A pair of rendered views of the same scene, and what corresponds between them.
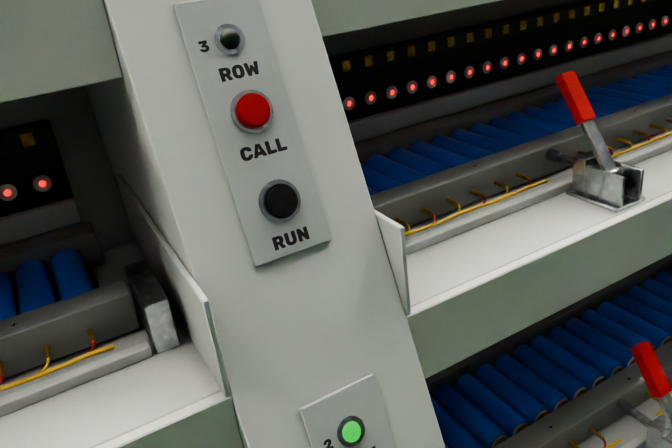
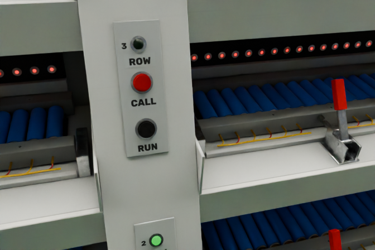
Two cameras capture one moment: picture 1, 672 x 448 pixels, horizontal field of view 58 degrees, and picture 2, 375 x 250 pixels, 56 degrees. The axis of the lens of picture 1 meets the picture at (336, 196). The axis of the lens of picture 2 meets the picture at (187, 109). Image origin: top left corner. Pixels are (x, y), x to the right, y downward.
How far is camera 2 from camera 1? 0.10 m
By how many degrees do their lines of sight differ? 13
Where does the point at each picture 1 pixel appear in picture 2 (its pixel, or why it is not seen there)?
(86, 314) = (52, 149)
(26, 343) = (23, 157)
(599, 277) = (317, 195)
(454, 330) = (224, 205)
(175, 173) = (97, 106)
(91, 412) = (42, 199)
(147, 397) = (67, 200)
